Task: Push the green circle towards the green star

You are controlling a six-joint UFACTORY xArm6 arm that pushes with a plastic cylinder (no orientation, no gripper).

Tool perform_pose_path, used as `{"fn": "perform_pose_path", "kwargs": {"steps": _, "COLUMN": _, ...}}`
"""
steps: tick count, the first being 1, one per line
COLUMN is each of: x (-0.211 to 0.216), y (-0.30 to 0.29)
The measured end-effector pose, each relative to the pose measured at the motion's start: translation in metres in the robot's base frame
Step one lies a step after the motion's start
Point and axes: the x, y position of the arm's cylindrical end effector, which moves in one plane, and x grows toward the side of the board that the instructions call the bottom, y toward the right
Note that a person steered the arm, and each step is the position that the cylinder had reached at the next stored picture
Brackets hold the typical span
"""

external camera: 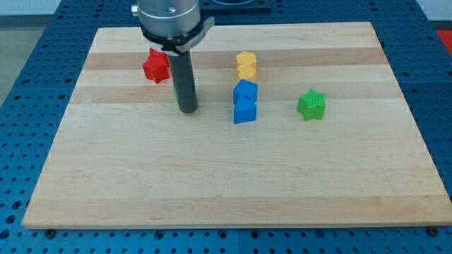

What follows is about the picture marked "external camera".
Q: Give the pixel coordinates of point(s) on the red block behind star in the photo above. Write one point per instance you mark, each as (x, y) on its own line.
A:
(156, 53)

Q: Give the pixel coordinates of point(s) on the blue cube block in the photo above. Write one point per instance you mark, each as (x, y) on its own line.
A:
(247, 89)

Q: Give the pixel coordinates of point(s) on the yellow heart block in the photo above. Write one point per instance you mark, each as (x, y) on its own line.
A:
(246, 73)

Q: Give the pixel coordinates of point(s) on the green star block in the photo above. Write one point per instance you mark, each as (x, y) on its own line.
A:
(312, 105)

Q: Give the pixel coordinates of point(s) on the yellow hexagon block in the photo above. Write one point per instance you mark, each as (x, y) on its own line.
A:
(246, 59)

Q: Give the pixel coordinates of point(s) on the blue triangle block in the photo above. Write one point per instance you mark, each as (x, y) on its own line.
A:
(245, 110)

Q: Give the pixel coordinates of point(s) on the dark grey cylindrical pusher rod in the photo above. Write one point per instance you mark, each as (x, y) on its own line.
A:
(184, 83)

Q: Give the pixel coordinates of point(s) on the light wooden board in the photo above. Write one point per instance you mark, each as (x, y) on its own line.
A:
(125, 157)

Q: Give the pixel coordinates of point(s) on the green circle block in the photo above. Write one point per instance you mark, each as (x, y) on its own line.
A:
(175, 94)

